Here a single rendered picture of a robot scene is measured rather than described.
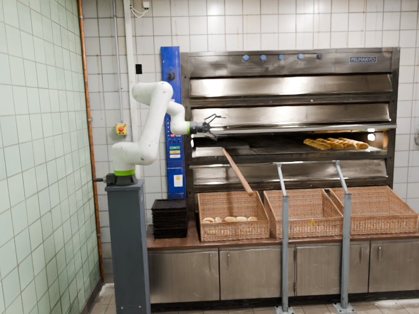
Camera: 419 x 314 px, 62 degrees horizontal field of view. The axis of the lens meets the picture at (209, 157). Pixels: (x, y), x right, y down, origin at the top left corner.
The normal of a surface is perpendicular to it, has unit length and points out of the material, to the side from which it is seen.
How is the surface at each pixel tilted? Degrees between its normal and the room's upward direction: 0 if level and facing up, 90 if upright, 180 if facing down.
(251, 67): 90
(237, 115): 70
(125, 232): 90
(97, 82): 90
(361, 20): 90
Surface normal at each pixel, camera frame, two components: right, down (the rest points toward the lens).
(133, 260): 0.06, 0.15
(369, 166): 0.03, -0.19
